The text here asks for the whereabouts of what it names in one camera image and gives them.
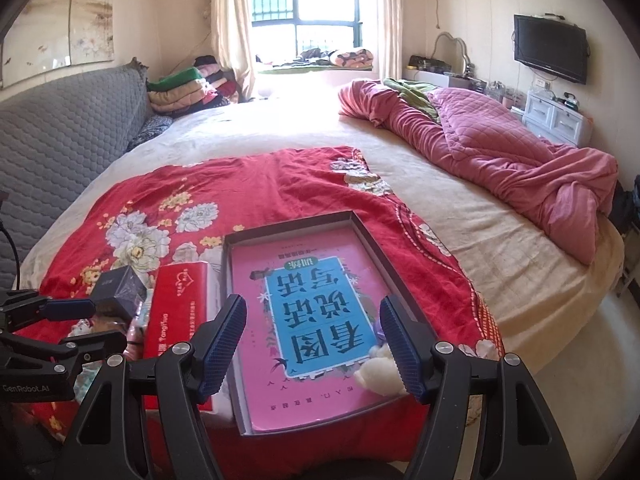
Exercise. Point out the grey quilted headboard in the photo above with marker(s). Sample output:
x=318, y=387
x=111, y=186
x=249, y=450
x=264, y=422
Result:
x=65, y=135

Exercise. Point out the red floral bedsheet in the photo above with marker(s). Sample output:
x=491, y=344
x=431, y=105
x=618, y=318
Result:
x=225, y=185

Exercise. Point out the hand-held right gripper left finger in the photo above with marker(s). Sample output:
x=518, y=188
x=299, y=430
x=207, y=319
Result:
x=220, y=355

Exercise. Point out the pink quilt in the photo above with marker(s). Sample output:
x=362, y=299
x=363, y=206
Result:
x=500, y=160

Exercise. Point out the barred window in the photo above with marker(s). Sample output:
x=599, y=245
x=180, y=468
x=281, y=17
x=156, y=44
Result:
x=320, y=10

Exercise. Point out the dark patterned pillow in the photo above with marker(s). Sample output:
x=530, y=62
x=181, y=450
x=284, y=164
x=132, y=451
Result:
x=150, y=130

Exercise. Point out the bed with cream sheet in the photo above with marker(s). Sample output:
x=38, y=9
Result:
x=300, y=125

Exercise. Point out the silver framed mirror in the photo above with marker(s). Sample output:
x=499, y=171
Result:
x=450, y=52

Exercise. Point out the white plush toy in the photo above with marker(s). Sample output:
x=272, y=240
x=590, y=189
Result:
x=375, y=370

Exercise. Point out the white drawer cabinet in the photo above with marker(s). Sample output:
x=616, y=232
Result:
x=555, y=115

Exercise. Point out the black wall television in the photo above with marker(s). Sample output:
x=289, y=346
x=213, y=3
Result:
x=550, y=45

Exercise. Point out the dark cardboard tray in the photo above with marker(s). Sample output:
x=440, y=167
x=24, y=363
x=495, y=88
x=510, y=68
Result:
x=300, y=222

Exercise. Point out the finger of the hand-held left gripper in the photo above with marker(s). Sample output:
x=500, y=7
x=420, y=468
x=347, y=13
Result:
x=100, y=344
x=70, y=308

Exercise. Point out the floral wall painting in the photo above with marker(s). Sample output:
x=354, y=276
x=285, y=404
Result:
x=75, y=20

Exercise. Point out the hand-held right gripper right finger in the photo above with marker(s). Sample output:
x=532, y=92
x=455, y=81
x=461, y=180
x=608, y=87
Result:
x=400, y=350

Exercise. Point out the red tissue box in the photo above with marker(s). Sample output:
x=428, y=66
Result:
x=180, y=305

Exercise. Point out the pink and blue book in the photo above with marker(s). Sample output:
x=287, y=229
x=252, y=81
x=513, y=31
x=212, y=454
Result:
x=310, y=310

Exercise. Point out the folded floral blanket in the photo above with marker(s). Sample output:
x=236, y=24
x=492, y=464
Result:
x=350, y=57

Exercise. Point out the cream curtain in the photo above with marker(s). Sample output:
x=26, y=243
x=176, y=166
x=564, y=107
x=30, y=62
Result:
x=390, y=20
x=230, y=20

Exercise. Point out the dark square box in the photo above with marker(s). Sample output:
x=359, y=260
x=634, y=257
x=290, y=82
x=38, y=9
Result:
x=122, y=285

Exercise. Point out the stack of folded blankets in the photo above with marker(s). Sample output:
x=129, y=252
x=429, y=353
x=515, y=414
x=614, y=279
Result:
x=185, y=90

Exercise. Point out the cluttered dressing table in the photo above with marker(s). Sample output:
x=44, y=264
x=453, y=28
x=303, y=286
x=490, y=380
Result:
x=460, y=81

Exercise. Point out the green cloth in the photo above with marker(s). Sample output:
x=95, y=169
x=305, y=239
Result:
x=415, y=97

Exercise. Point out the dark cloth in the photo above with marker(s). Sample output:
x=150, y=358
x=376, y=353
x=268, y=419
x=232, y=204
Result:
x=625, y=205

